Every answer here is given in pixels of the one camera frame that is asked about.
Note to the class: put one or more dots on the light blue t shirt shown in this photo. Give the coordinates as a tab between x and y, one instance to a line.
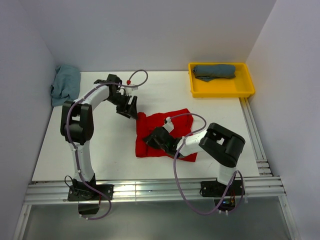
66	85

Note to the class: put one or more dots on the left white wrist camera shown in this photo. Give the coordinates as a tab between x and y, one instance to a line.
129	88

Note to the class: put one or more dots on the rolled dark grey t shirt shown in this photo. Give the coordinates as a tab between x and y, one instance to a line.
208	73

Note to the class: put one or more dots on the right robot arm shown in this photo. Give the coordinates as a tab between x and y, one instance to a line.
222	144

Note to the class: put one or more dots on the aluminium front rail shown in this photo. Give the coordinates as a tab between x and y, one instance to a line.
56	192

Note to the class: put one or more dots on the red t shirt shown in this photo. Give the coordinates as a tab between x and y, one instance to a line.
146	124

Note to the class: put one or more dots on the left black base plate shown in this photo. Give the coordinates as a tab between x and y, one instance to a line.
76	195

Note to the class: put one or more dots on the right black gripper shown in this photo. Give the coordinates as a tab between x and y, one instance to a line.
149	139

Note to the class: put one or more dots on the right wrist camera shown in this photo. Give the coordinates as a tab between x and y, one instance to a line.
168	125

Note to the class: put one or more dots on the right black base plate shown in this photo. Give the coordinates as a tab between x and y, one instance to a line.
215	189

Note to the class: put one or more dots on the aluminium side rail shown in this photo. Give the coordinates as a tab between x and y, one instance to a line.
258	150

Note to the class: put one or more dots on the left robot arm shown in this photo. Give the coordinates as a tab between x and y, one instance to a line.
77	126

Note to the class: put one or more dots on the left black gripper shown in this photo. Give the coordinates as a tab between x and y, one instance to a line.
127	110

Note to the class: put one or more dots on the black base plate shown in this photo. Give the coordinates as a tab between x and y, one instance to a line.
215	189
76	195

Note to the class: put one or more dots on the yellow plastic tray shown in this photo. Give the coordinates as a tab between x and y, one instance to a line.
239	87

